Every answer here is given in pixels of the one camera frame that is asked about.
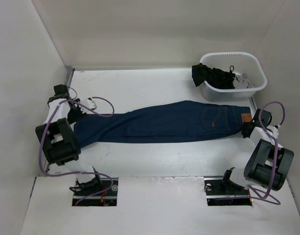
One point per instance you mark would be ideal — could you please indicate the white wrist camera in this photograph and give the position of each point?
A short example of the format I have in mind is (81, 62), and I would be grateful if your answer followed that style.
(87, 104)
(275, 131)

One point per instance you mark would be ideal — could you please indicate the grey white garment in basket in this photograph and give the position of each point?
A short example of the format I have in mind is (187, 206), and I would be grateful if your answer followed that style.
(242, 82)

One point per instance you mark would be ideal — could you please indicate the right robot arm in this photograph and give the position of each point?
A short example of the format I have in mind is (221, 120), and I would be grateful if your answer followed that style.
(258, 169)

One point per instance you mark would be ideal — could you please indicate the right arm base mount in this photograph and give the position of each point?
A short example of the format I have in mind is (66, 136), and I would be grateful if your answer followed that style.
(221, 191)

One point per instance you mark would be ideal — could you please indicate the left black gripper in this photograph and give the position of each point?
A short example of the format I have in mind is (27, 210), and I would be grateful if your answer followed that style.
(79, 115)

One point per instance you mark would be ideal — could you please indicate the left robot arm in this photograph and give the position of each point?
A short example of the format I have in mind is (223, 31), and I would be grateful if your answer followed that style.
(58, 142)

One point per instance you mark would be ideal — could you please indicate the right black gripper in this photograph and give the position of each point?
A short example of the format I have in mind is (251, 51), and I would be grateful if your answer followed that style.
(243, 126)

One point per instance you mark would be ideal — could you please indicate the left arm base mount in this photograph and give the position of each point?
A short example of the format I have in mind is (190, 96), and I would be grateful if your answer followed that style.
(101, 191)

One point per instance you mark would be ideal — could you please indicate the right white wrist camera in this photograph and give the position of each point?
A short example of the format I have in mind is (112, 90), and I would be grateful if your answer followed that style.
(275, 131)

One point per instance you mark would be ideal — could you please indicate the black garment in basket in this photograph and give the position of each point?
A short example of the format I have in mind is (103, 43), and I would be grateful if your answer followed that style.
(217, 78)

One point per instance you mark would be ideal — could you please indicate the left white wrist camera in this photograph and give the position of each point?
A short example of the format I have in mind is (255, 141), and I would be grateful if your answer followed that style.
(87, 104)

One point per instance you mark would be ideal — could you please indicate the dark blue denim trousers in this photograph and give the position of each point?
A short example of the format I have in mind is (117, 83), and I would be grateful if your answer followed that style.
(184, 121)

